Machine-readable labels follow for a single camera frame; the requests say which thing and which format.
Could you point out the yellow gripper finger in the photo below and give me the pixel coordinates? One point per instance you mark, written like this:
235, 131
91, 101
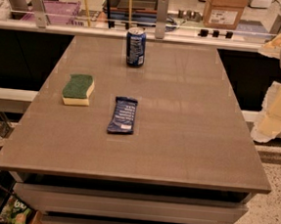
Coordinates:
272, 48
267, 125

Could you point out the blue pepsi can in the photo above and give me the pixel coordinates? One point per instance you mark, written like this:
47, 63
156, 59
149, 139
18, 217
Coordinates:
135, 47

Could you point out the cardboard box with label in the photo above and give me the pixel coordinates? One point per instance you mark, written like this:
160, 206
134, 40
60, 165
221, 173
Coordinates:
223, 14

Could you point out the blue snack packet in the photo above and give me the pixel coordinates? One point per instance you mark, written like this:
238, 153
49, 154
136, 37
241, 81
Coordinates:
123, 118

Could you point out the yellow stick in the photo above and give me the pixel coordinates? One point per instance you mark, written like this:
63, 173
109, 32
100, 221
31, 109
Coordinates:
87, 12

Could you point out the green yellow sponge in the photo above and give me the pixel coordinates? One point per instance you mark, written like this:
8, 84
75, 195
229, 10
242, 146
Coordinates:
78, 90

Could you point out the grey drawer cabinet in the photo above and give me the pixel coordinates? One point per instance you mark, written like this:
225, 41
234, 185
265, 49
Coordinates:
65, 205

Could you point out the green chip bag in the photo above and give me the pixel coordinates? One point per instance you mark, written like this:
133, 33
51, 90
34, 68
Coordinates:
15, 212

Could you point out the middle metal railing post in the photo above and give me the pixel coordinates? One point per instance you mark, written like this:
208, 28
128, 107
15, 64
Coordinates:
161, 18

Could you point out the left metal railing post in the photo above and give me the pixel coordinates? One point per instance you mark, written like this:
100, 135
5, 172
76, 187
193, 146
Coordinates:
37, 5

